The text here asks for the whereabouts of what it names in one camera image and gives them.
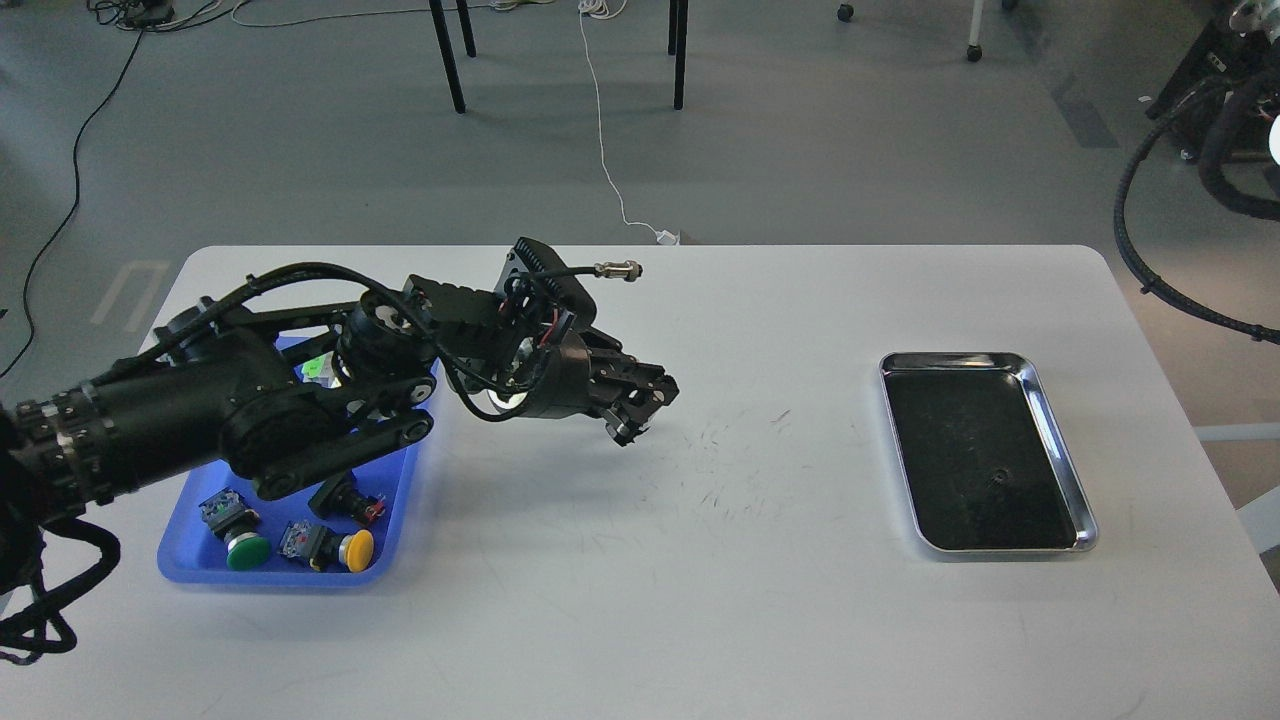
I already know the black table leg right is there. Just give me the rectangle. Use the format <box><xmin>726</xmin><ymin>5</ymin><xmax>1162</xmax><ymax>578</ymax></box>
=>
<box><xmin>667</xmin><ymin>0</ymin><xmax>690</xmax><ymax>111</ymax></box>

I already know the black equipment case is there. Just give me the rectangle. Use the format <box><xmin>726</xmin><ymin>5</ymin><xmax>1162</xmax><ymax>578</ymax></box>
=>
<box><xmin>1146</xmin><ymin>20</ymin><xmax>1280</xmax><ymax>167</ymax></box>

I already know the black wrist camera block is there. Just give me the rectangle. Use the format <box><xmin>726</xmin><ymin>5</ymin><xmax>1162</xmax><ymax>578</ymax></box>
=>
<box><xmin>406</xmin><ymin>237</ymin><xmax>643</xmax><ymax>392</ymax></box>

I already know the silver metal tray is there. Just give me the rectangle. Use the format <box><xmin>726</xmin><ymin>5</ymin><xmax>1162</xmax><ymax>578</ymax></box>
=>
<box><xmin>879</xmin><ymin>352</ymin><xmax>1100</xmax><ymax>559</ymax></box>

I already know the black table leg left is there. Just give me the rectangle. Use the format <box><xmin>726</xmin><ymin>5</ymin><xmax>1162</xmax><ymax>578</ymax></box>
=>
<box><xmin>428</xmin><ymin>0</ymin><xmax>477</xmax><ymax>114</ymax></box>

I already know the green mushroom push button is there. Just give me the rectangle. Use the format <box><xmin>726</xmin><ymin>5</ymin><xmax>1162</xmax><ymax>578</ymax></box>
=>
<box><xmin>198</xmin><ymin>488</ymin><xmax>271</xmax><ymax>571</ymax></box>

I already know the white floor cable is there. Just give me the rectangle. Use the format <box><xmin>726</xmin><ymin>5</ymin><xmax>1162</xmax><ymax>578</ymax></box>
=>
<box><xmin>577</xmin><ymin>0</ymin><xmax>680</xmax><ymax>247</ymax></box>

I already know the black floor cable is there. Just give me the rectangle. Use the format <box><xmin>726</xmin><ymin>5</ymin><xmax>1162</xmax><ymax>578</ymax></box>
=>
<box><xmin>0</xmin><ymin>0</ymin><xmax>175</xmax><ymax>380</ymax></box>

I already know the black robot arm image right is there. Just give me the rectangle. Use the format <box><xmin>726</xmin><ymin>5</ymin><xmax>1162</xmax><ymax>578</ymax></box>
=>
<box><xmin>1112</xmin><ymin>1</ymin><xmax>1279</xmax><ymax>345</ymax></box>

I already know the black push button switch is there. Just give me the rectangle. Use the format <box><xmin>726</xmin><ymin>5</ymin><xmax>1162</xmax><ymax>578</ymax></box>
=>
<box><xmin>307</xmin><ymin>471</ymin><xmax>387</xmax><ymax>529</ymax></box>

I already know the black table leg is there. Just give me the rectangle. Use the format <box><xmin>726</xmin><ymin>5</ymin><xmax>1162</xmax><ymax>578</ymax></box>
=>
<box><xmin>667</xmin><ymin>0</ymin><xmax>690</xmax><ymax>111</ymax></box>
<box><xmin>428</xmin><ymin>0</ymin><xmax>477</xmax><ymax>114</ymax></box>

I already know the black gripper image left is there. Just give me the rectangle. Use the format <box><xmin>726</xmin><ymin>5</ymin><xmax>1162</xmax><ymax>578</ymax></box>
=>
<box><xmin>486</xmin><ymin>331</ymin><xmax>680</xmax><ymax>446</ymax></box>

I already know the yellow mushroom push button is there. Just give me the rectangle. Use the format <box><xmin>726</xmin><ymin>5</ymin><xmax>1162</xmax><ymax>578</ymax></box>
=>
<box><xmin>276</xmin><ymin>520</ymin><xmax>375</xmax><ymax>573</ymax></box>

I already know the green white push button switch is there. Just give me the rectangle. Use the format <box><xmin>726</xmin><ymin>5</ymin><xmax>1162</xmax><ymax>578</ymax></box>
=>
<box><xmin>300</xmin><ymin>352</ymin><xmax>342</xmax><ymax>388</ymax></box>

